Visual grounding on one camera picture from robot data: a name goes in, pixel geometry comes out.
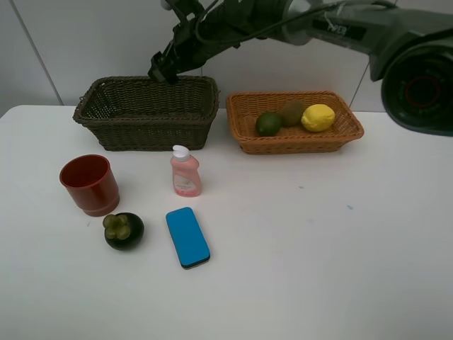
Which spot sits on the blue board eraser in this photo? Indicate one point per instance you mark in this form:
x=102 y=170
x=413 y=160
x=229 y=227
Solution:
x=189 y=241

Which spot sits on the orange wicker basket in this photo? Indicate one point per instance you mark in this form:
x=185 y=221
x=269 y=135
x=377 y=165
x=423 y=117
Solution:
x=244 y=108

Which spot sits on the yellow lemon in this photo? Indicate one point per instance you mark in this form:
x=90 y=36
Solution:
x=318 y=118

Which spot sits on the pink soap bottle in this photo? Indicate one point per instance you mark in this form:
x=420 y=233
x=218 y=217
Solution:
x=186 y=179

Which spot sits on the brown kiwi fruit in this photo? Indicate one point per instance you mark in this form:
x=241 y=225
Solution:
x=291 y=113

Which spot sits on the red plastic cup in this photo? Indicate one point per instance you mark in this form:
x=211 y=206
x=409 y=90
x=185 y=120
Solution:
x=90 y=182

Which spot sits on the dark purple mangosteen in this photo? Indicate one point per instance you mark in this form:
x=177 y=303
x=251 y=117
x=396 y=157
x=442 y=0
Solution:
x=123 y=231

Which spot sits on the green lime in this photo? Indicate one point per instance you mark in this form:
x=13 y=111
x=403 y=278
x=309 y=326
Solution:
x=268 y=124

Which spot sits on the dark brown wicker basket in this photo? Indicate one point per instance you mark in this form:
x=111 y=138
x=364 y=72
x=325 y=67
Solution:
x=133 y=113

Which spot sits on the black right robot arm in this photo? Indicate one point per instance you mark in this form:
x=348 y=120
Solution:
x=410 y=51

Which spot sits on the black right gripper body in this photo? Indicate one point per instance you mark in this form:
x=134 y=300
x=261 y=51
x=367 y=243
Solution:
x=193 y=44

